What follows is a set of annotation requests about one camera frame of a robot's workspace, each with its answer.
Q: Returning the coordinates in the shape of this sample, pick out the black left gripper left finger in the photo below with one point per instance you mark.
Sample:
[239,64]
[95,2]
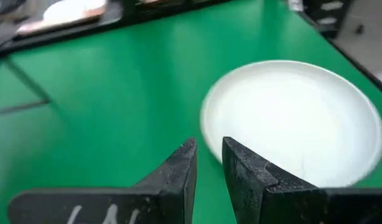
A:
[141,205]

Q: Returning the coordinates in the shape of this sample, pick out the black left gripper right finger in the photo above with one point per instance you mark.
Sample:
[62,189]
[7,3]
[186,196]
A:
[272,199]

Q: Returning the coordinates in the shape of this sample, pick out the white round plate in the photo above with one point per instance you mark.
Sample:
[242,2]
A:
[296,118]

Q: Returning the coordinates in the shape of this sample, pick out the green table mat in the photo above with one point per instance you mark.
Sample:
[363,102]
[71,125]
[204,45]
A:
[116,109]

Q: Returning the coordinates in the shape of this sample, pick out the white paper sheet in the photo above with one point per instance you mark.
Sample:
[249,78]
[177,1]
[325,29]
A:
[72,9]

